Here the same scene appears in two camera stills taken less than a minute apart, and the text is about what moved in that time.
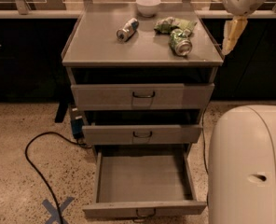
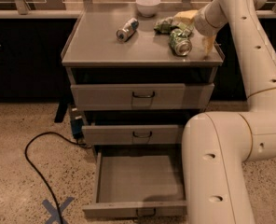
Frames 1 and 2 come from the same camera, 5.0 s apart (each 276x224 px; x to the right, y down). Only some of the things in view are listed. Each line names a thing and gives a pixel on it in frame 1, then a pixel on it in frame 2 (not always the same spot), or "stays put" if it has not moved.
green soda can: x=180 y=41 stays put
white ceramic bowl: x=148 y=6 stays put
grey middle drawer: x=141 y=133 stays put
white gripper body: x=238 y=0 -> x=200 y=22
